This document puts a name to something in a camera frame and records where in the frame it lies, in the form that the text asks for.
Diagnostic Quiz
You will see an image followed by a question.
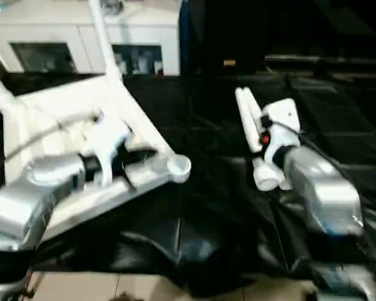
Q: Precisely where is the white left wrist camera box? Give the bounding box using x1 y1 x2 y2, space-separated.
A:
86 118 135 189

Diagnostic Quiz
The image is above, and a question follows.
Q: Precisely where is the white glass-door cabinet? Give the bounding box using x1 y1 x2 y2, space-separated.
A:
0 0 182 77

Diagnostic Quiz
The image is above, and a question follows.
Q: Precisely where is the black mat cloth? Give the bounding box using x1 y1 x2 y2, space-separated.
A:
0 70 376 297

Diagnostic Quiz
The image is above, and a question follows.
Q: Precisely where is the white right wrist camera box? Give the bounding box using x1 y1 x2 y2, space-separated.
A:
259 98 302 169

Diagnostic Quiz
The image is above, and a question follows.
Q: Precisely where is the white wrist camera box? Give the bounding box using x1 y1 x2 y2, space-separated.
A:
86 118 135 189
259 98 302 169

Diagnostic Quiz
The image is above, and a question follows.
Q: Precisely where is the grey bundle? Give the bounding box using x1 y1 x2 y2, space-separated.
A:
100 0 127 16

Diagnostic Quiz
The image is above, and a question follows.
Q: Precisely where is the white plastic table top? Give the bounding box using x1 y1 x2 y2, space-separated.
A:
0 73 192 243

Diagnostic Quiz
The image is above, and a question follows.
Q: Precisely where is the grey metal bar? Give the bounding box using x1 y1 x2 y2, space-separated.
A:
264 55 376 68

